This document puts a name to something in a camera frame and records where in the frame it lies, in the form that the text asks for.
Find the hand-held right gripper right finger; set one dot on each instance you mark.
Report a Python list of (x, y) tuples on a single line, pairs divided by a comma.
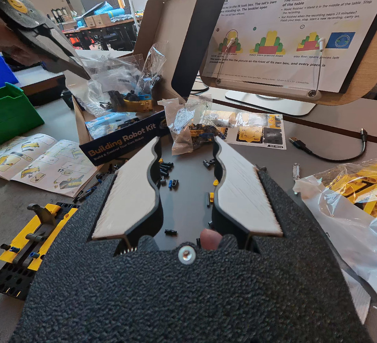
[(247, 198)]

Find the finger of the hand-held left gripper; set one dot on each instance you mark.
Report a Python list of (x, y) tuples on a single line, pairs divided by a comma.
[(59, 51)]

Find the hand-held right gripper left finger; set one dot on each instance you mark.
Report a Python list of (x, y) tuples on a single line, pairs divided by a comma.
[(126, 201)]

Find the yellow black brick vehicle model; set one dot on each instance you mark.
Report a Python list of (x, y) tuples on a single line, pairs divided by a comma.
[(35, 243)]

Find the grey desk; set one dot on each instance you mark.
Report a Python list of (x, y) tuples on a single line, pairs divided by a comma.
[(294, 142)]

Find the person's left hand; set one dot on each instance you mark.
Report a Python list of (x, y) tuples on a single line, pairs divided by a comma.
[(17, 45)]

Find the pile of small bricks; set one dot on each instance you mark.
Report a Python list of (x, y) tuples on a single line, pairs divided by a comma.
[(166, 169)]

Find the wooden table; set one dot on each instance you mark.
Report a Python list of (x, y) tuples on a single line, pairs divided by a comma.
[(106, 27)]

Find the blue plastic bin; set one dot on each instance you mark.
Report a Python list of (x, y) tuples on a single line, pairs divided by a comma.
[(7, 72)]

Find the blue cardboard box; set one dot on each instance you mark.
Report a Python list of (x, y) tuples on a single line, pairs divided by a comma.
[(123, 139)]

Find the sticker sheet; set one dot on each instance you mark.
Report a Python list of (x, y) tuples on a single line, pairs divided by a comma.
[(253, 131)]

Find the green plastic bin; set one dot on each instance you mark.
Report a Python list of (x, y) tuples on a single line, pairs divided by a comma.
[(17, 113)]

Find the building instruction booklet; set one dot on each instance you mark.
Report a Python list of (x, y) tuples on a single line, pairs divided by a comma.
[(47, 163)]

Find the crumpled clear plastic bag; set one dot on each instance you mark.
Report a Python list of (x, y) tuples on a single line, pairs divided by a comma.
[(182, 125)]

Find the large bag of yellow beams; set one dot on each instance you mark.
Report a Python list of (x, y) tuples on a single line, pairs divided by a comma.
[(347, 201)]

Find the black stand panel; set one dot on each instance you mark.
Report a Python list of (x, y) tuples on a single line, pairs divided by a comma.
[(200, 30)]

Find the printed instruction sheet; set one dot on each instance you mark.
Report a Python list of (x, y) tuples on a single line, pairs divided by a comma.
[(294, 18)]

